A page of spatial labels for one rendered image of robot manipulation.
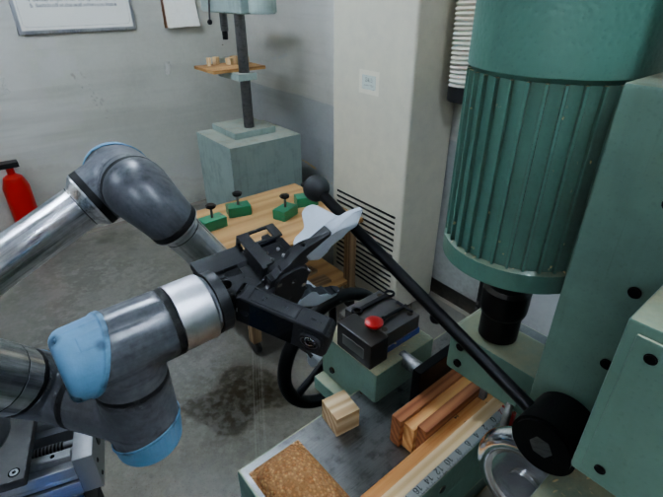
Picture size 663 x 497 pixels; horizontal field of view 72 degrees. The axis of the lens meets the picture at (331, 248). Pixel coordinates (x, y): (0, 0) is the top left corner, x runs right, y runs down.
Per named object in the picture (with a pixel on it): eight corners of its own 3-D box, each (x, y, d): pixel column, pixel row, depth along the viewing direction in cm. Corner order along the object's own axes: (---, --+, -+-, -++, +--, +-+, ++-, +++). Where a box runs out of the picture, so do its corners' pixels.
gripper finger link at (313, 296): (319, 266, 69) (281, 258, 61) (343, 293, 66) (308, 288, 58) (307, 282, 69) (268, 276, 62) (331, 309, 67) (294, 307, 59)
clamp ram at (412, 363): (416, 364, 81) (421, 323, 76) (451, 389, 76) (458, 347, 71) (380, 389, 76) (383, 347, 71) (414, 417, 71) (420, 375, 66)
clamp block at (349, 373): (377, 336, 92) (380, 301, 88) (430, 375, 83) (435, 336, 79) (320, 371, 84) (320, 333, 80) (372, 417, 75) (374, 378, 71)
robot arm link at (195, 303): (186, 323, 44) (189, 368, 50) (229, 305, 47) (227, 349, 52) (154, 273, 48) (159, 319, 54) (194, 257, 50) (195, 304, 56)
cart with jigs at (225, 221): (298, 263, 283) (293, 163, 251) (359, 307, 245) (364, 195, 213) (198, 303, 247) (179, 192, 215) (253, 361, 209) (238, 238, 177)
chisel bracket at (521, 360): (471, 351, 72) (479, 308, 68) (557, 405, 63) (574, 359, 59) (441, 374, 68) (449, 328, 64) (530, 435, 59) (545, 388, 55)
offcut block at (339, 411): (343, 405, 73) (343, 389, 72) (359, 425, 70) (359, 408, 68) (322, 416, 72) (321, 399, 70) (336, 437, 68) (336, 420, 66)
